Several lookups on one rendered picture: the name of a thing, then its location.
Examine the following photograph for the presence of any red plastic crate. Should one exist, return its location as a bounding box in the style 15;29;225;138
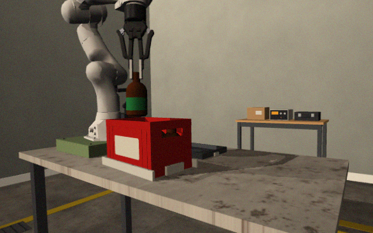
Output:
106;117;192;178

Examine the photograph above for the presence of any brown bottle with green label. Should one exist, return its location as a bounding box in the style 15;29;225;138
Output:
126;72;148;117

